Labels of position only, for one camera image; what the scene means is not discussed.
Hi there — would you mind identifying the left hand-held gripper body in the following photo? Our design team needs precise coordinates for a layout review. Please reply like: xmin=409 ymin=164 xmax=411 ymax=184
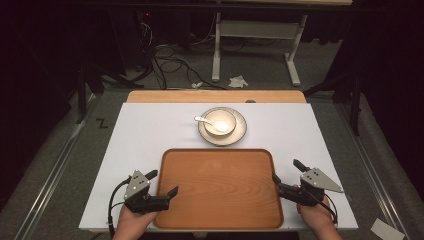
xmin=123 ymin=169 xmax=171 ymax=215

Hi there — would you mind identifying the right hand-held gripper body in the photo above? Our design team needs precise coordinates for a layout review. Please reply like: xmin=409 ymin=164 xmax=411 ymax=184
xmin=278 ymin=167 xmax=345 ymax=207

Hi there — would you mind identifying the person's right hand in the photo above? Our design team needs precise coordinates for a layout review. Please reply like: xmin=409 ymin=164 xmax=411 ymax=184
xmin=295 ymin=195 xmax=343 ymax=240

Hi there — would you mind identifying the person's left hand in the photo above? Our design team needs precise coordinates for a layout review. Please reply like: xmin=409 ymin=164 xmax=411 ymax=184
xmin=112 ymin=203 xmax=160 ymax=240

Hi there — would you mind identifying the white table mat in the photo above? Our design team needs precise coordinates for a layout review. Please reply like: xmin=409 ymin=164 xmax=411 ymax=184
xmin=78 ymin=102 xmax=360 ymax=232

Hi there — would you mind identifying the brown wooden tray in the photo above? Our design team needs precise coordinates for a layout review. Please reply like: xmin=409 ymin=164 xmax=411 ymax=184
xmin=153 ymin=148 xmax=285 ymax=231

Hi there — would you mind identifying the cream plate with dark rim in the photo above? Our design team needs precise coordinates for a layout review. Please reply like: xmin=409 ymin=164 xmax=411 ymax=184
xmin=197 ymin=106 xmax=248 ymax=147

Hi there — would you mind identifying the white ceramic spoon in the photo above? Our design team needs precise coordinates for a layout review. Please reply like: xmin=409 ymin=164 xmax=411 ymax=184
xmin=194 ymin=115 xmax=231 ymax=133

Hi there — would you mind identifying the black metal stand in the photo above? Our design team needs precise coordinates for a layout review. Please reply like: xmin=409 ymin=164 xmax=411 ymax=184
xmin=302 ymin=72 xmax=365 ymax=137
xmin=75 ymin=62 xmax=136 ymax=125

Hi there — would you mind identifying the flat white paper sheet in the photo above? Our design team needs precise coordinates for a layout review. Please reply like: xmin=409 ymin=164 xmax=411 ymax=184
xmin=370 ymin=217 xmax=406 ymax=240

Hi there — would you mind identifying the cream ceramic bowl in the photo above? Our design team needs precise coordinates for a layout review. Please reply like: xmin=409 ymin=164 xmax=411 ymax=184
xmin=202 ymin=108 xmax=238 ymax=137

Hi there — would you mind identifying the light wooden table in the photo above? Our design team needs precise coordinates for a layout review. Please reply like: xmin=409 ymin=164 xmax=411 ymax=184
xmin=126 ymin=89 xmax=307 ymax=104

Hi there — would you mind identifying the large crumpled white paper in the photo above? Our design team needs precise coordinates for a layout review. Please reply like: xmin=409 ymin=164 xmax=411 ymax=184
xmin=227 ymin=75 xmax=250 ymax=89

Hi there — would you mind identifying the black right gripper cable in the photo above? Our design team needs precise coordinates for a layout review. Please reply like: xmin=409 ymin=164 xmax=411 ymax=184
xmin=311 ymin=195 xmax=339 ymax=225

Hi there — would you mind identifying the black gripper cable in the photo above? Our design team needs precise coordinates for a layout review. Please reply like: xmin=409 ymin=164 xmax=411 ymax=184
xmin=106 ymin=176 xmax=133 ymax=239
xmin=311 ymin=195 xmax=339 ymax=225

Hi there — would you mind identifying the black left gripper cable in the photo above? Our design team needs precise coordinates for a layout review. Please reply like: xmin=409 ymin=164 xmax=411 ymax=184
xmin=106 ymin=176 xmax=133 ymax=239

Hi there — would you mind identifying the metal floor rail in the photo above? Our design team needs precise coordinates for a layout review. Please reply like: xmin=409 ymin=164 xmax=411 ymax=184
xmin=13 ymin=94 xmax=99 ymax=240
xmin=334 ymin=102 xmax=412 ymax=240

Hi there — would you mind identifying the tangle of black floor cables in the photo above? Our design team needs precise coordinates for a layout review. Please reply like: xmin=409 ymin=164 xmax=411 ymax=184
xmin=139 ymin=21 xmax=228 ymax=91

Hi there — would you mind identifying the white metal desk frame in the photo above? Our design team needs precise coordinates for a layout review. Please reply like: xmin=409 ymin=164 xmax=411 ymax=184
xmin=211 ymin=11 xmax=309 ymax=87

